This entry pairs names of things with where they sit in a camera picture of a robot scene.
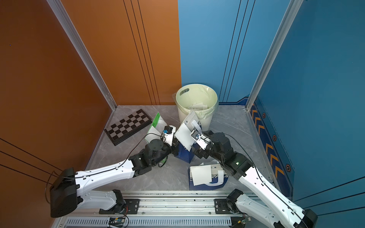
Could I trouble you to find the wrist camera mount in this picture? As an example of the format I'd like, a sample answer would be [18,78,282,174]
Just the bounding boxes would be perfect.
[191,130,211,150]
[162,125,176,146]

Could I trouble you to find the aluminium corner post left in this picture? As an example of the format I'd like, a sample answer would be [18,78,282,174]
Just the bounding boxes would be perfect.
[47,0,117,111]

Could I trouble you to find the blue white bag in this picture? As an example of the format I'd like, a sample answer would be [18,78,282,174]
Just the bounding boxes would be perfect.
[188,163,229,191]
[174,111,203,163]

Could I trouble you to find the white receipt paper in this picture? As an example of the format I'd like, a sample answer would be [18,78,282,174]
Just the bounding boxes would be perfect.
[175,111,202,152]

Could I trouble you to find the green circuit board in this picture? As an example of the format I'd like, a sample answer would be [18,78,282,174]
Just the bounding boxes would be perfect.
[108,217,126,228]
[241,217,252,224]

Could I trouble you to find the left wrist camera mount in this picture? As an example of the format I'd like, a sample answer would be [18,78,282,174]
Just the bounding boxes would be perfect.
[162,125,176,146]

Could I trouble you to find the pale green trash bin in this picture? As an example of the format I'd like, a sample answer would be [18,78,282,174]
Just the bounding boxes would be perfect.
[172,84,219,131]

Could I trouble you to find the green circuit board left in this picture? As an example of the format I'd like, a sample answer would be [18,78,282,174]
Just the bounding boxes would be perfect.
[108,217,126,228]

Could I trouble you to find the black white chessboard box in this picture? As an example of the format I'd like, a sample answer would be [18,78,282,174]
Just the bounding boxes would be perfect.
[104,109,152,146]

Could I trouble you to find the green circuit board right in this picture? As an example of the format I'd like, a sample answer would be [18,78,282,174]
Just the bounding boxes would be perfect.
[241,217,252,224]

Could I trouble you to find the green white paper bag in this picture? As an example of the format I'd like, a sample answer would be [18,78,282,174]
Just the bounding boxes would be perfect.
[145,112,173,146]

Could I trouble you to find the aluminium corner post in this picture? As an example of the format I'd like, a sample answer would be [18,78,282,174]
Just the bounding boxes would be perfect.
[245,0,303,112]
[47,0,117,111]

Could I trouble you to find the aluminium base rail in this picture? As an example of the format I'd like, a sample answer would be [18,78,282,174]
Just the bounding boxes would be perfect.
[54,190,274,228]

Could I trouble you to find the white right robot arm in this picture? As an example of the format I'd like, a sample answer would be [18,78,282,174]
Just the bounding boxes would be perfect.
[191,131,318,228]

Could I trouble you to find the aluminium corner post right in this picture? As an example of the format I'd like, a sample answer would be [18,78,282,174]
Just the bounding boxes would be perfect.
[245,0,303,112]

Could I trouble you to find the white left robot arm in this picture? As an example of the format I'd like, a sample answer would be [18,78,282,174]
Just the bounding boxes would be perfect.
[49,139,180,218]

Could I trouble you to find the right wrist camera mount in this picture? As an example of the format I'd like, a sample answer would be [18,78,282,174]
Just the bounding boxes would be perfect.
[191,130,211,150]

